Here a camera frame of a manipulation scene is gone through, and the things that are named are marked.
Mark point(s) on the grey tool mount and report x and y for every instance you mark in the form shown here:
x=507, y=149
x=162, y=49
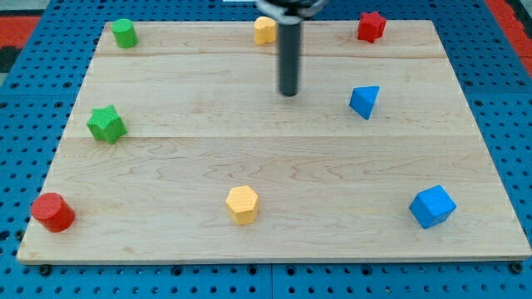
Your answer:
x=290, y=11

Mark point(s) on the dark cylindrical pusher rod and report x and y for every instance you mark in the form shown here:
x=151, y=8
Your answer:
x=289, y=44

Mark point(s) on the red star block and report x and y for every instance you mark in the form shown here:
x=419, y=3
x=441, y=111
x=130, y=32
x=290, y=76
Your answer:
x=371, y=26

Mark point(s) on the blue triangle block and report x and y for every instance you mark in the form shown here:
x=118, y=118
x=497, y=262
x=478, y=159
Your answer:
x=363, y=99

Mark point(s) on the green star block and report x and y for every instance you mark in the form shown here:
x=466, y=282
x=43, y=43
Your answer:
x=106, y=124

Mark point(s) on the yellow heart block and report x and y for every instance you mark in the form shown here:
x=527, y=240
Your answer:
x=265, y=30

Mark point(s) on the wooden board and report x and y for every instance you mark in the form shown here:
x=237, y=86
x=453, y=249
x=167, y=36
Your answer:
x=203, y=114

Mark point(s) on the green cylinder block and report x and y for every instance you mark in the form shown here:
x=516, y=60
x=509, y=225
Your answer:
x=124, y=33

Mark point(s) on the yellow hexagon block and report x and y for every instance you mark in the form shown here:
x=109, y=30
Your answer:
x=242, y=205

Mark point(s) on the blue cube block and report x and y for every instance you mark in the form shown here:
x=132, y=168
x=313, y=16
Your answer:
x=432, y=206

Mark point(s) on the red cylinder block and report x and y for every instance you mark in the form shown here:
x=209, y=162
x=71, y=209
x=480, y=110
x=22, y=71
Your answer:
x=53, y=212

